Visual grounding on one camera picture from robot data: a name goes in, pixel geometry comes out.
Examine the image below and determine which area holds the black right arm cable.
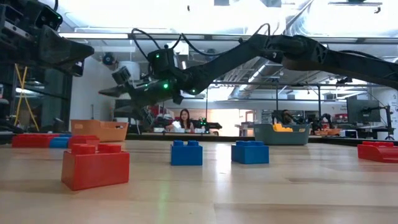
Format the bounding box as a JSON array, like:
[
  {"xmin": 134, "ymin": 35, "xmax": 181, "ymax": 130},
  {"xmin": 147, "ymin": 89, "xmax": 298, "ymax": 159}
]
[{"xmin": 130, "ymin": 23, "xmax": 271, "ymax": 58}]

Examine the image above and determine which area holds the small blue block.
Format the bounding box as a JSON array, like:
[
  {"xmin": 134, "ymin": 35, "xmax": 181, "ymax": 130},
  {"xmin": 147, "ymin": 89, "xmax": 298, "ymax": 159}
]
[
  {"xmin": 231, "ymin": 140, "xmax": 270, "ymax": 165},
  {"xmin": 170, "ymin": 139, "xmax": 203, "ymax": 166}
]

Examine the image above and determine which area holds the person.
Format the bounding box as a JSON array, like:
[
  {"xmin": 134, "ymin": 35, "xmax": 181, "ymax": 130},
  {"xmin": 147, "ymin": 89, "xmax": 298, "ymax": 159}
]
[
  {"xmin": 169, "ymin": 108, "xmax": 196, "ymax": 134},
  {"xmin": 281, "ymin": 109, "xmax": 296, "ymax": 125}
]

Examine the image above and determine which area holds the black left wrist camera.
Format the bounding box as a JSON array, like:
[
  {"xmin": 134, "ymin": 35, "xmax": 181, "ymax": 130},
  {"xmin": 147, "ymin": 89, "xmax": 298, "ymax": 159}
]
[{"xmin": 34, "ymin": 5, "xmax": 64, "ymax": 31}]

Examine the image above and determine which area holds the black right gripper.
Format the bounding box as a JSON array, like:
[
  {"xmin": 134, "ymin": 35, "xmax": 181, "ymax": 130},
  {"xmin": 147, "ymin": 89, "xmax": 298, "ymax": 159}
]
[{"xmin": 98, "ymin": 66, "xmax": 185, "ymax": 109}]

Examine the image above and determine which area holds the yellow block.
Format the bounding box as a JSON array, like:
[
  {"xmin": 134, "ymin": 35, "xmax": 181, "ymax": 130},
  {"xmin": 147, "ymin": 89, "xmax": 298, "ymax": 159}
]
[{"xmin": 272, "ymin": 123, "xmax": 294, "ymax": 133}]

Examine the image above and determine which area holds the dark background monitor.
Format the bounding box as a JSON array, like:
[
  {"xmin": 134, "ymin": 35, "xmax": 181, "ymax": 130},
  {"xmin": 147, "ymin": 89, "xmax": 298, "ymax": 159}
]
[{"xmin": 346, "ymin": 98, "xmax": 382, "ymax": 124}]

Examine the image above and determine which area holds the yellow cross brace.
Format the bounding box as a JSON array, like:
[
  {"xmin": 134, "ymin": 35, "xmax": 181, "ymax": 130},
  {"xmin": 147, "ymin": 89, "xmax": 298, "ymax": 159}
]
[{"xmin": 14, "ymin": 63, "xmax": 40, "ymax": 132}]

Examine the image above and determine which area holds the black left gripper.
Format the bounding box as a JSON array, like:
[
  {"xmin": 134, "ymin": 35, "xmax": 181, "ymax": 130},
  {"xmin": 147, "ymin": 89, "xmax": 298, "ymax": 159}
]
[{"xmin": 0, "ymin": 0, "xmax": 95, "ymax": 78}]

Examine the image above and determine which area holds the small red block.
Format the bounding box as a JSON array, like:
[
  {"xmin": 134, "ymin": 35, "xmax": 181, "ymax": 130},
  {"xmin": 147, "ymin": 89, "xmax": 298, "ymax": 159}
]
[{"xmin": 60, "ymin": 142, "xmax": 131, "ymax": 192}]

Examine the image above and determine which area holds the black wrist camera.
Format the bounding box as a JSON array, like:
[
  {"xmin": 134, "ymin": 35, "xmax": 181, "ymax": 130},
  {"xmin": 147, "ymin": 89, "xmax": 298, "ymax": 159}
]
[
  {"xmin": 147, "ymin": 46, "xmax": 177, "ymax": 80},
  {"xmin": 34, "ymin": 5, "xmax": 64, "ymax": 31}
]

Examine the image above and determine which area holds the grey plastic bin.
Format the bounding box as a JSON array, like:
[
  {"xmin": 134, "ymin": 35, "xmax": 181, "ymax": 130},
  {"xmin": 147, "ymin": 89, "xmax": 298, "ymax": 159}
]
[{"xmin": 253, "ymin": 123, "xmax": 311, "ymax": 146}]

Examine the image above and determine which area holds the black aluminium frame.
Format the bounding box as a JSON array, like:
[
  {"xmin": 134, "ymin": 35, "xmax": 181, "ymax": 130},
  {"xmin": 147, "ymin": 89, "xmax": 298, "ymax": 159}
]
[{"xmin": 0, "ymin": 30, "xmax": 398, "ymax": 147}]

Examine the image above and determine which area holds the orange plastic bin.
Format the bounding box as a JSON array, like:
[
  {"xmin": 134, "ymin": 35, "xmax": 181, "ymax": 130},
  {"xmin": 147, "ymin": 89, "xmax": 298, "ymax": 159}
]
[{"xmin": 70, "ymin": 119, "xmax": 129, "ymax": 143}]

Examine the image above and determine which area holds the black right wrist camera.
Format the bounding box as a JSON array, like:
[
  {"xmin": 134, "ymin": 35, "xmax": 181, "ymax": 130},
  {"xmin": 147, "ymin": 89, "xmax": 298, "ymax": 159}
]
[{"xmin": 147, "ymin": 46, "xmax": 177, "ymax": 80}]

